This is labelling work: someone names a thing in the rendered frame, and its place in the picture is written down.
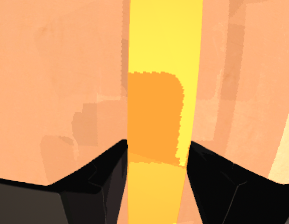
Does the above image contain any yellow bar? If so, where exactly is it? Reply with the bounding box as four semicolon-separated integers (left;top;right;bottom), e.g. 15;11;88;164
127;0;203;224

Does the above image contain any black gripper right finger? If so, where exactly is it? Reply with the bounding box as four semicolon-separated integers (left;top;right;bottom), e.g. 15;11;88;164
187;140;289;224

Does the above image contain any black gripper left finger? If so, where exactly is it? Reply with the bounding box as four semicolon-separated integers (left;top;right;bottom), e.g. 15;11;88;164
0;140;128;224

